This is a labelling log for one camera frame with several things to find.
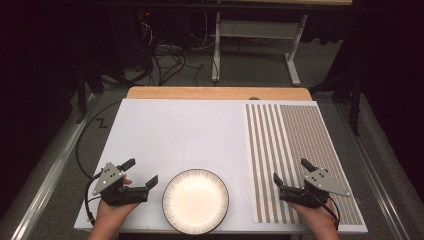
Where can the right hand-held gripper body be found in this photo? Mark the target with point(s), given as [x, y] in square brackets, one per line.
[310, 196]

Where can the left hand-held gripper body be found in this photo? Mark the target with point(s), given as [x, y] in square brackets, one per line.
[115, 195]

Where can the white plate with dark rim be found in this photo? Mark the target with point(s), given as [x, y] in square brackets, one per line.
[195, 200]

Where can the person's left hand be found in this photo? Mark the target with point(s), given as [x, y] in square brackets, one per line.
[110, 215]

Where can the person's right hand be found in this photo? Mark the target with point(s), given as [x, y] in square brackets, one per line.
[318, 218]

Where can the striped brown white placemat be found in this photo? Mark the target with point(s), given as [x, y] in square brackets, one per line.
[283, 143]

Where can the white board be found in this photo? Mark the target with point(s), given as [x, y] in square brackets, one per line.
[173, 133]

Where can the dark metal stand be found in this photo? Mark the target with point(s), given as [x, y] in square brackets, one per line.
[87, 80]
[351, 90]

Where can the wooden table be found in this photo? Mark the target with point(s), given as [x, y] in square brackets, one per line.
[216, 93]

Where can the dark computer case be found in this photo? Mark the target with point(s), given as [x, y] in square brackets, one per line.
[133, 36]

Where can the aluminium floor rail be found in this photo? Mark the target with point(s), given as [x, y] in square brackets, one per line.
[50, 181]
[376, 186]

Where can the white metal desk frame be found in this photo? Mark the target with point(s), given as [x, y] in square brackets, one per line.
[256, 29]

